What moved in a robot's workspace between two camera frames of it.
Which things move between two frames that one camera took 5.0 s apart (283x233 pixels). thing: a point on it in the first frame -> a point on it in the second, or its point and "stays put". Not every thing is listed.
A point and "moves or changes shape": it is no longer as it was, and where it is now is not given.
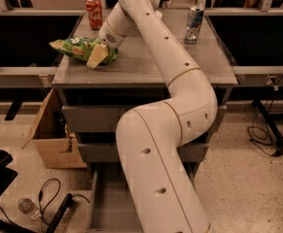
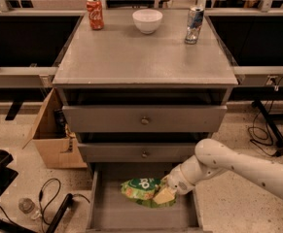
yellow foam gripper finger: (97, 55) -> (163, 196)
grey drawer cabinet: (95, 100) stays put
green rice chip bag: (81, 48) moves or changes shape
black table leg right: (282, 147) stays put
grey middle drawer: (108, 152) stays put
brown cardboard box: (53, 139) stays put
